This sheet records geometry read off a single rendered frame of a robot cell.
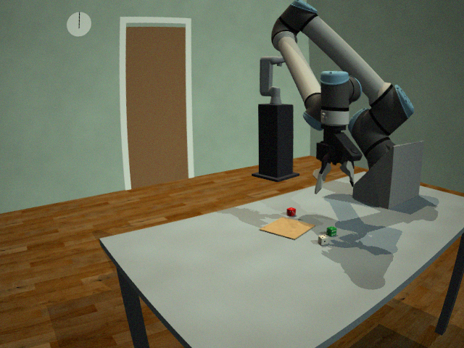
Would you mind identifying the red die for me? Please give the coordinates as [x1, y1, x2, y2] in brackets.
[287, 207, 296, 216]

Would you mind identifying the tan flat mat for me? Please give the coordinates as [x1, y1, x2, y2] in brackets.
[260, 217, 315, 240]

